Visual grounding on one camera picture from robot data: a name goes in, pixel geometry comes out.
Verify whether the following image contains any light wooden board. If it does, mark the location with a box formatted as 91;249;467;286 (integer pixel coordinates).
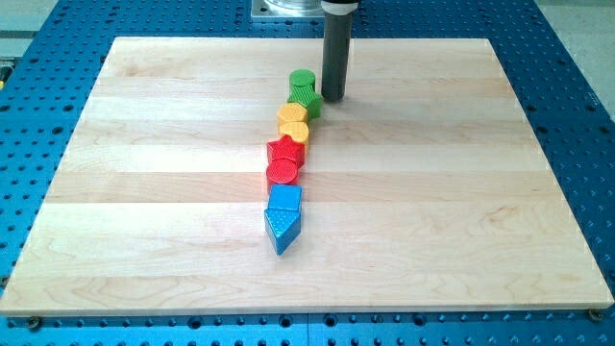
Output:
1;37;613;317

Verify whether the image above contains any green cylinder block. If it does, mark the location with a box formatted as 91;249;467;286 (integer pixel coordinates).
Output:
289;69;316;91

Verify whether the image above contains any red cylinder block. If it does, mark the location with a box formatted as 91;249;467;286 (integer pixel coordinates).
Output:
265;159;299;190

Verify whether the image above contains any blue perforated metal table plate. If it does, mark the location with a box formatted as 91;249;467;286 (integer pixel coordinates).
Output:
1;1;614;345

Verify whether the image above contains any brass screw front right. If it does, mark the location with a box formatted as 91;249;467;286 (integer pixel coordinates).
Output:
587;309;603;322

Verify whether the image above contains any green star block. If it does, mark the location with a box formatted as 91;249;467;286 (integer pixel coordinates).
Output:
287;86;323;121

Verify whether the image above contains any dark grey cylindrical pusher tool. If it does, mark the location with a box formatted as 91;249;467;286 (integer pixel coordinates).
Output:
321;0;359;102

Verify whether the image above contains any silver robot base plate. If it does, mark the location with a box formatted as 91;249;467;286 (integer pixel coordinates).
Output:
251;0;324;19

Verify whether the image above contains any blue cube block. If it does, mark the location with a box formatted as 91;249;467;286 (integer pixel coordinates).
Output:
267;185;303;212

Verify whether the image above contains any yellow hexagon block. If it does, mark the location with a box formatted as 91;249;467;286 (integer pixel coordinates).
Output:
277;103;308;127

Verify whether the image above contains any blue triangle block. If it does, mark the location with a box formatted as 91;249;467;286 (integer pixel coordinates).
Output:
264;209;301;255

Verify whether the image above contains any brass screw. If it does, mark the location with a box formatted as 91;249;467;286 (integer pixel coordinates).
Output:
26;316;42;331
587;309;603;322

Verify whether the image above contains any red star block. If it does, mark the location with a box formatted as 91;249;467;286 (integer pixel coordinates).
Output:
266;135;306;168

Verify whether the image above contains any brass screw front left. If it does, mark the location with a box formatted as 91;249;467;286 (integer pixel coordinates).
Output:
26;316;42;331

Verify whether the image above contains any yellow heart block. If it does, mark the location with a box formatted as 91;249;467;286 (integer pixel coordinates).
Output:
278;121;309;146

